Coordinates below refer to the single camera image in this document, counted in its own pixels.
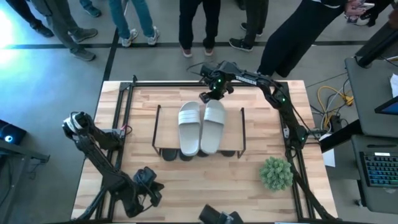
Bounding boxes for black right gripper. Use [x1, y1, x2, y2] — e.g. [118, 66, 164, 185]
[198, 60, 239, 105]

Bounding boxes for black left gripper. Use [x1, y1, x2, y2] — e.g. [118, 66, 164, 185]
[124, 182, 165, 218]

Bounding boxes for white slide sandal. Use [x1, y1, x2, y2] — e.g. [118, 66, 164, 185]
[200, 99, 227, 156]
[177, 101, 202, 157]

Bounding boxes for person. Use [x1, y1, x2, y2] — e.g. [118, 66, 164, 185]
[29, 0, 99, 62]
[228, 0, 270, 53]
[79, 0, 103, 18]
[178, 0, 222, 58]
[4, 0, 55, 38]
[345, 0, 398, 29]
[107, 0, 161, 48]
[256, 0, 376, 78]

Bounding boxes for green artificial plant white pot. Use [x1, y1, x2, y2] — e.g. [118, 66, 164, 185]
[259, 156, 294, 192]

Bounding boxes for black power strip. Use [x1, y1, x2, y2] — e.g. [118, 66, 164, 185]
[329, 114, 343, 133]

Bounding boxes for white paper sheet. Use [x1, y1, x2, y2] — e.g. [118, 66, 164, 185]
[322, 148, 336, 168]

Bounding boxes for black metal stand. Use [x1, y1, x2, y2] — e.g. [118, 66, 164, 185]
[0, 139, 51, 224]

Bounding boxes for black metal beam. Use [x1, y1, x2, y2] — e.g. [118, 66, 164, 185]
[320, 119, 363, 153]

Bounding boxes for black device blue light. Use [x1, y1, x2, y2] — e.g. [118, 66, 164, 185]
[0, 119, 28, 146]

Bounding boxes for black round pole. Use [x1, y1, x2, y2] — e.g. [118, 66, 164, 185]
[354, 18, 398, 68]

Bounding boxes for black tablet blue screen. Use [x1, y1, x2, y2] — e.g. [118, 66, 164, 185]
[374, 95, 398, 116]

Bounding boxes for backlit black keyboard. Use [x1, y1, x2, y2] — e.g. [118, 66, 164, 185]
[359, 151, 398, 189]

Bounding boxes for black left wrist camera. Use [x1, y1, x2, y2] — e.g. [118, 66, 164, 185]
[133, 166, 158, 187]

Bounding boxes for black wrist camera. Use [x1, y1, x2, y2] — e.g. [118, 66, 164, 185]
[133, 166, 158, 187]
[200, 63, 216, 78]

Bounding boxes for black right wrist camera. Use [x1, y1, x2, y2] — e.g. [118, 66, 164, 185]
[200, 63, 216, 78]

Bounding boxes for black aluminium table frame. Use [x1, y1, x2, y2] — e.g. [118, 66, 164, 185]
[76, 74, 335, 223]

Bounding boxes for wooden shelf black metal frame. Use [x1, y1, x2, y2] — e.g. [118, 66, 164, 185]
[151, 104, 247, 159]

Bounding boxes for silver box red wires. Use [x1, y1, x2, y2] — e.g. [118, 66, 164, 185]
[110, 128, 127, 139]

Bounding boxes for yellow cable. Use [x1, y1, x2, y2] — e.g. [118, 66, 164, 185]
[316, 85, 354, 111]

